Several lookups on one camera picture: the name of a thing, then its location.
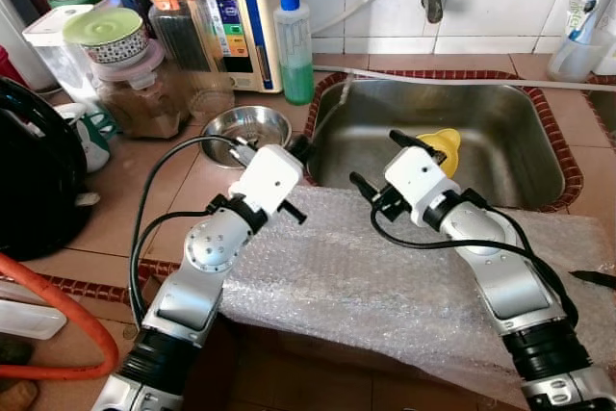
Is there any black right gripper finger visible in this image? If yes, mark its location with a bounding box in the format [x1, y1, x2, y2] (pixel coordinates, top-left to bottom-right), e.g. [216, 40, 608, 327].
[347, 170, 384, 204]
[388, 128, 442, 161]

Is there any small steel bowl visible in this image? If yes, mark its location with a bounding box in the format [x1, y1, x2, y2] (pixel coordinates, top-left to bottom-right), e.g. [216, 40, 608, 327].
[199, 105, 293, 169]

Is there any clear bubble wrap sheet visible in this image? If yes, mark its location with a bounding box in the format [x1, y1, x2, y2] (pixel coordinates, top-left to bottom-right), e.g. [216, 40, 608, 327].
[217, 185, 616, 402]

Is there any green dish soap bottle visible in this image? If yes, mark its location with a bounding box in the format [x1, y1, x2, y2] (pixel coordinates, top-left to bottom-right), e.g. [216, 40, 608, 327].
[273, 0, 316, 106]

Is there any steel sink basin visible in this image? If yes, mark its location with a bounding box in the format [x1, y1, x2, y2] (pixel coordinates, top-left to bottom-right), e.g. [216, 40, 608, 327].
[585, 89, 616, 142]
[308, 79, 567, 210]

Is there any white blue water purifier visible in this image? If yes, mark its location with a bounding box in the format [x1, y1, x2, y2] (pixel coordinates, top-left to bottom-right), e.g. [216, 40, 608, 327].
[168, 0, 283, 94]

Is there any clear jar orange lid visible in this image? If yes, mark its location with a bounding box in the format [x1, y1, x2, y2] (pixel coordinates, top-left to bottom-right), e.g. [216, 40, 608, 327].
[140, 0, 237, 123]

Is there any brown powder jar pink lid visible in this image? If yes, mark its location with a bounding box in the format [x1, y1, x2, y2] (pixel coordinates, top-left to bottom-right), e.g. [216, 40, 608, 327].
[93, 40, 189, 141]

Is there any clear plastic cup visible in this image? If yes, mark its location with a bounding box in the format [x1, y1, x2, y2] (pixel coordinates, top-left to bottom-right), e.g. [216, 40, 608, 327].
[549, 24, 614, 83]

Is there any black plastic strip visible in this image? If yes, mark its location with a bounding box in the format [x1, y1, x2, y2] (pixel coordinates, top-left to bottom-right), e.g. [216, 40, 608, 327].
[568, 270, 616, 289]

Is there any white toothpaste tube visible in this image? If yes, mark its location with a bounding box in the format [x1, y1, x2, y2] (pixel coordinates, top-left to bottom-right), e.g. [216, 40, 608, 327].
[566, 0, 600, 46]

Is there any patterned bowl green lid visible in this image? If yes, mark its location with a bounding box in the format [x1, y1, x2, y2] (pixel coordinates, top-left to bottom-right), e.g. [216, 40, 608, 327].
[63, 7, 150, 65]

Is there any black electric kettle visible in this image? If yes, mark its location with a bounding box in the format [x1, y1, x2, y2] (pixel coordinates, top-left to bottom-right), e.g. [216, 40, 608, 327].
[0, 77, 97, 261]

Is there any clear plastic container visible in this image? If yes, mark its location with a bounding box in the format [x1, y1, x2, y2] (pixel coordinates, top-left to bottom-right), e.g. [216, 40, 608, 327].
[21, 5, 102, 104]

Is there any white plastic stick lighter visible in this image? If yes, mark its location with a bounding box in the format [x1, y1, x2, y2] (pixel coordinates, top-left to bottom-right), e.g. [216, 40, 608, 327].
[0, 281, 68, 340]

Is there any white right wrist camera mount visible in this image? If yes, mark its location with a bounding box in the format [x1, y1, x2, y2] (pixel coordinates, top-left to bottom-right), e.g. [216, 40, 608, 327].
[382, 146, 461, 226]

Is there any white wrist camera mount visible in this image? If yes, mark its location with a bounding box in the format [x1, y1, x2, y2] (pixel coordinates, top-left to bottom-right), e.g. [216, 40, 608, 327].
[229, 144, 305, 215]
[382, 146, 461, 226]

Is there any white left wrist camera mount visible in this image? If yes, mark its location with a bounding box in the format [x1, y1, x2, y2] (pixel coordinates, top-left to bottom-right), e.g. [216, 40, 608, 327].
[229, 144, 305, 215]

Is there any orange gas hose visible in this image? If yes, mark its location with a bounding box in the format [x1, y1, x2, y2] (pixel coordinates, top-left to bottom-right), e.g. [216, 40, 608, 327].
[0, 252, 121, 380]

